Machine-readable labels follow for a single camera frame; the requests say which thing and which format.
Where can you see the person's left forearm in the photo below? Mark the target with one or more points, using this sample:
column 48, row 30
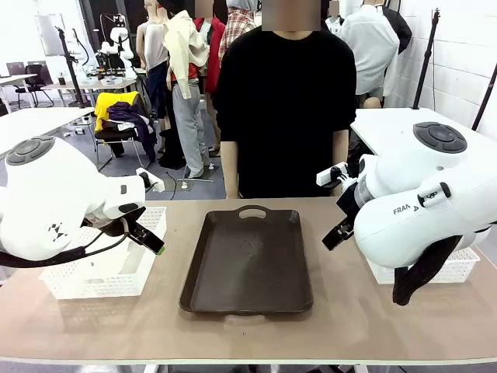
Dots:
column 341, row 145

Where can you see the metal frame chair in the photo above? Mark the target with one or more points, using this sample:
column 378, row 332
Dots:
column 116, row 141

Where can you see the black tripod stand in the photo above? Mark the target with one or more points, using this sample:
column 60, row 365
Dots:
column 425, row 62
column 71, row 70

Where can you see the mannequin with white shirt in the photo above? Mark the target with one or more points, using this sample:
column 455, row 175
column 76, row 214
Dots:
column 372, row 54

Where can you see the white perforated plastic basket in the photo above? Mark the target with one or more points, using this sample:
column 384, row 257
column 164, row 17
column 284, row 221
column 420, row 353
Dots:
column 101, row 287
column 458, row 268

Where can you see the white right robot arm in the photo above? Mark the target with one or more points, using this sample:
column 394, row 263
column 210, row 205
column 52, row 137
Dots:
column 411, row 175

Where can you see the person in black sweater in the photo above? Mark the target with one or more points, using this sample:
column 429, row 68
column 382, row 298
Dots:
column 285, row 116

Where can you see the dark brown plastic tray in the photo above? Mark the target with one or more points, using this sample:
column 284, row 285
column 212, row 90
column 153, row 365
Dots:
column 248, row 264

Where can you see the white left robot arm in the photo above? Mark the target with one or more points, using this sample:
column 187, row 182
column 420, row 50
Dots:
column 50, row 194

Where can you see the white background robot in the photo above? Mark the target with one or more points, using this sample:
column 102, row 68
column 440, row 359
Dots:
column 118, row 39

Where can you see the purple garment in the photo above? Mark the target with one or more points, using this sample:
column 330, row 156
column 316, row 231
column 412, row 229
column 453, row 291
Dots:
column 134, row 116

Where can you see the background work table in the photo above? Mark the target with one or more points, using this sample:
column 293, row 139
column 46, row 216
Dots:
column 116, row 83

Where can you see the grey whiteboard panel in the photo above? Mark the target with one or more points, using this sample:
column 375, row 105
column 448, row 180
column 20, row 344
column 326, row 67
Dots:
column 50, row 35

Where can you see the mannequin with plaid shirt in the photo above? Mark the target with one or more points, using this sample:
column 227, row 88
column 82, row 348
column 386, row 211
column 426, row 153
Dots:
column 237, row 27

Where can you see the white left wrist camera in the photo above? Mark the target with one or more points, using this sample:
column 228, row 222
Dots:
column 153, row 182

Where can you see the mannequin with white tank top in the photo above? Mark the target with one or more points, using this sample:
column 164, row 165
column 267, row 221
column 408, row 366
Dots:
column 153, row 46

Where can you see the black hanging jacket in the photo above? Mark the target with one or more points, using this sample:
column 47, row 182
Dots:
column 400, row 27

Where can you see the mannequin with cream jacket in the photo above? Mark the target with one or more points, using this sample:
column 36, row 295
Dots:
column 186, row 77

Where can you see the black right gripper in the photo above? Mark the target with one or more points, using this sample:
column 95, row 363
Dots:
column 349, row 202

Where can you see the black office chair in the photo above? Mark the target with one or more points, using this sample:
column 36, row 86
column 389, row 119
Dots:
column 35, row 83

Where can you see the black tripod leg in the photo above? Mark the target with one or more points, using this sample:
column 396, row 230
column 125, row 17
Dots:
column 485, row 93

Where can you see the yellow garment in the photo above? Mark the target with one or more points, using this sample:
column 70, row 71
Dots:
column 103, row 105

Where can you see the mannequin with red garment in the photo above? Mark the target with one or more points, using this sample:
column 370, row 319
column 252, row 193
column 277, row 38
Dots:
column 215, row 50

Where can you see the person's right forearm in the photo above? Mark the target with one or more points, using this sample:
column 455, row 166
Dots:
column 230, row 167

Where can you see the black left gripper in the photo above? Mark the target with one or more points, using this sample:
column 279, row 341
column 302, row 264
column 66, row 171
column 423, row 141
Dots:
column 112, row 227

